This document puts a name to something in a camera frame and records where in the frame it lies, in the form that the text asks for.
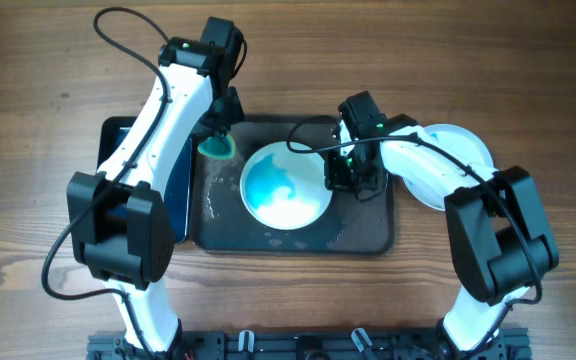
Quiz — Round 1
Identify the green yellow sponge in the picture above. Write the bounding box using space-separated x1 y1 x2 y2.
197 133 236 160

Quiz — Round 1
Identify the white plate blue streak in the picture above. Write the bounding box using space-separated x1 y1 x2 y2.
239 141 332 230

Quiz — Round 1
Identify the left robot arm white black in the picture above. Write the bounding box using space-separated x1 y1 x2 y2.
60 35 247 359

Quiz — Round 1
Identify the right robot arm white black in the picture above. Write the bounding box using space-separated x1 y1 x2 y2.
324 111 559 359

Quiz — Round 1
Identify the black water tray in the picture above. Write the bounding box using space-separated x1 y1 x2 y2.
97 116 195 243

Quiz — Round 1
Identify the black aluminium base frame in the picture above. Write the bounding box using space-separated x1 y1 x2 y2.
86 328 533 360

